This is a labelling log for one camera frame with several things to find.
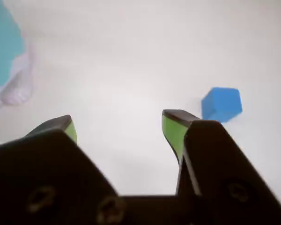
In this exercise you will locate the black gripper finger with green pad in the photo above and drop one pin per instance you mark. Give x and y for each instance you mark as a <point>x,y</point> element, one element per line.
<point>220,168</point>
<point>37,168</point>

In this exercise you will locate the teal whale-shaped bin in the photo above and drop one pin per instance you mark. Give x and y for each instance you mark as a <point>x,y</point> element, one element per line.
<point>2,47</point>

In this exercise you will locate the blue cube block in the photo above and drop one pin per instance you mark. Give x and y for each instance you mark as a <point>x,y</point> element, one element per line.
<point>222,103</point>

